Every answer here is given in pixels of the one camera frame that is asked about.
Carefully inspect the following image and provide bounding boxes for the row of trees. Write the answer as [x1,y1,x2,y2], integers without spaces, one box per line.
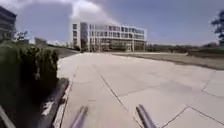
[145,43,221,54]

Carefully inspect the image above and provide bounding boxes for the pale concrete slab plaza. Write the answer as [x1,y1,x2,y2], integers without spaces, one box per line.
[52,51,224,128]

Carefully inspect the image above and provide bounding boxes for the robot's own part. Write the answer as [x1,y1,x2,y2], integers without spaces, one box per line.
[69,105,89,128]
[135,104,157,128]

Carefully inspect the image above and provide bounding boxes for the raised grass bed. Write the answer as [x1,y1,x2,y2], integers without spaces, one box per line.
[111,48,224,71]

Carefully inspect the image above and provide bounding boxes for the dark kerb strip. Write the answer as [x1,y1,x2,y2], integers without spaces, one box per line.
[37,77,70,128]

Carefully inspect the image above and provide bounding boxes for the green hedge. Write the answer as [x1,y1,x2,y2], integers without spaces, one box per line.
[0,40,60,128]

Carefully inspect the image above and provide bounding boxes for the dark glass building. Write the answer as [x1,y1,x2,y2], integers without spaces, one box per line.
[0,5,18,42]

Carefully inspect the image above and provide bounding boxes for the low distant building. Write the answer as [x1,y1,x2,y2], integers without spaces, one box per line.
[33,36,49,46]

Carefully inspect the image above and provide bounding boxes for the white multi-storey building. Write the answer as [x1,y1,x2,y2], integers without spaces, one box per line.
[71,21,148,53]

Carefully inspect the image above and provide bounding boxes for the tree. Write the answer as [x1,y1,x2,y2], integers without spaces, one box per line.
[210,9,224,47]

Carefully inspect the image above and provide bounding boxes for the wide grey stone steps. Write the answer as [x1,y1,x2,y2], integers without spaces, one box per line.
[49,45,81,60]

